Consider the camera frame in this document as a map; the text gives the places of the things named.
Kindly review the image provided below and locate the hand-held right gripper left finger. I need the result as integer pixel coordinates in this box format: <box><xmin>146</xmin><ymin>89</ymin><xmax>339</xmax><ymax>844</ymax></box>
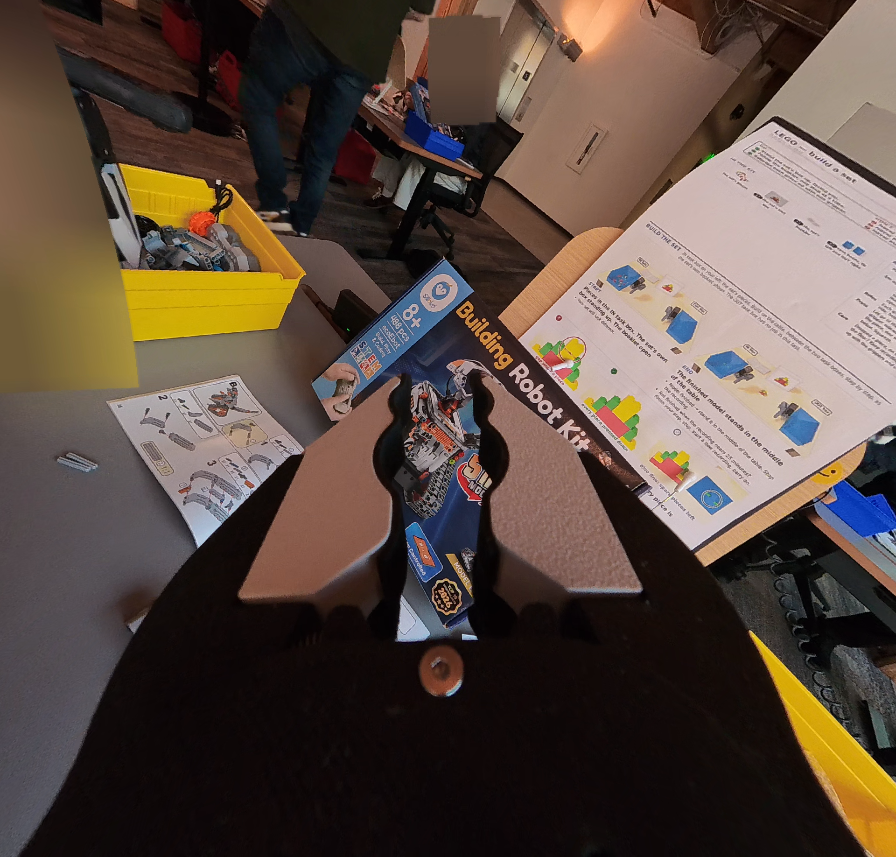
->
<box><xmin>238</xmin><ymin>372</ymin><xmax>415</xmax><ymax>637</ymax></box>

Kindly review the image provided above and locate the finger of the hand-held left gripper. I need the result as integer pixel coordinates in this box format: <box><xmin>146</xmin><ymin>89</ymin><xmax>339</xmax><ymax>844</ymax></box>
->
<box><xmin>73</xmin><ymin>90</ymin><xmax>141</xmax><ymax>270</ymax></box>

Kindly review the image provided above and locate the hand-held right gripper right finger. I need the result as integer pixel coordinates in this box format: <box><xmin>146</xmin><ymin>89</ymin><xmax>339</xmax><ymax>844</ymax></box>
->
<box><xmin>469</xmin><ymin>370</ymin><xmax>644</xmax><ymax>637</ymax></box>

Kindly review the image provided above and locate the pile of building pieces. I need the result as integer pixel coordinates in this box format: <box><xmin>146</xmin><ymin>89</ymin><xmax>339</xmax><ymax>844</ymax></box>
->
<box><xmin>136</xmin><ymin>209</ymin><xmax>264</xmax><ymax>273</ymax></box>

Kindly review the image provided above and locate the yellow plastic bin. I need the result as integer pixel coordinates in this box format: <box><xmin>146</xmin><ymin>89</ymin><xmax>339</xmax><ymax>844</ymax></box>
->
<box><xmin>105</xmin><ymin>164</ymin><xmax>308</xmax><ymax>343</ymax></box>
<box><xmin>749</xmin><ymin>629</ymin><xmax>896</xmax><ymax>857</ymax></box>

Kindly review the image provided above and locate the wooden background desk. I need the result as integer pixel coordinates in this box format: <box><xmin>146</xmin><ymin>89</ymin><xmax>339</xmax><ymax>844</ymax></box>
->
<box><xmin>357</xmin><ymin>94</ymin><xmax>485</xmax><ymax>180</ymax></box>

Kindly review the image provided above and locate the building instruction booklet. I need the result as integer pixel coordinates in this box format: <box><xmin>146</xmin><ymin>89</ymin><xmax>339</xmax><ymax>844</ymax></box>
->
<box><xmin>107</xmin><ymin>375</ymin><xmax>306</xmax><ymax>547</ymax></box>

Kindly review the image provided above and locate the red plastic bin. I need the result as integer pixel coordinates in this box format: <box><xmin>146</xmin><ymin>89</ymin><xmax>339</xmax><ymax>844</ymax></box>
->
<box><xmin>335</xmin><ymin>129</ymin><xmax>379</xmax><ymax>184</ymax></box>
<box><xmin>214</xmin><ymin>50</ymin><xmax>243</xmax><ymax>113</ymax></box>

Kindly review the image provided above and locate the small black device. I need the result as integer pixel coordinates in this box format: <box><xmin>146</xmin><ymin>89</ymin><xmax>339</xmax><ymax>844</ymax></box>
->
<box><xmin>335</xmin><ymin>288</ymin><xmax>383</xmax><ymax>344</ymax></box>

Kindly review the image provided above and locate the blue robot kit box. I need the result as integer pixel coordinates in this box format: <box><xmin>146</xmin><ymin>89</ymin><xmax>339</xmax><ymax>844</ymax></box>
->
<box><xmin>311</xmin><ymin>258</ymin><xmax>646</xmax><ymax>642</ymax></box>

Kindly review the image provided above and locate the wooden stand board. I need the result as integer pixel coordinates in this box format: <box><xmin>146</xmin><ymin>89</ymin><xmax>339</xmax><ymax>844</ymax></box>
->
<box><xmin>498</xmin><ymin>227</ymin><xmax>869</xmax><ymax>568</ymax></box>

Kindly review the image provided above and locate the blue plastic bin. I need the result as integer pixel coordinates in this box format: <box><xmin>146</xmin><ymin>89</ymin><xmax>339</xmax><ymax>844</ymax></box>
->
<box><xmin>812</xmin><ymin>482</ymin><xmax>896</xmax><ymax>540</ymax></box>
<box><xmin>405</xmin><ymin>111</ymin><xmax>467</xmax><ymax>162</ymax></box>

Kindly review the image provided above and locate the printed instruction sheet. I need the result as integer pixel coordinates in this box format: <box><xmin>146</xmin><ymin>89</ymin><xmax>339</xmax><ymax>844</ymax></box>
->
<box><xmin>518</xmin><ymin>116</ymin><xmax>896</xmax><ymax>551</ymax></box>

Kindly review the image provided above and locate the black office chair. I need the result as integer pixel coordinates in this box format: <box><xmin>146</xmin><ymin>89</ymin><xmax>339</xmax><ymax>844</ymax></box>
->
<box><xmin>402</xmin><ymin>122</ymin><xmax>525</xmax><ymax>260</ymax></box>

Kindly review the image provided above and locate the white double door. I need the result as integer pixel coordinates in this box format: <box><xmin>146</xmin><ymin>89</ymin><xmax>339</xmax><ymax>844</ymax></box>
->
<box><xmin>497</xmin><ymin>6</ymin><xmax>558</xmax><ymax>127</ymax></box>

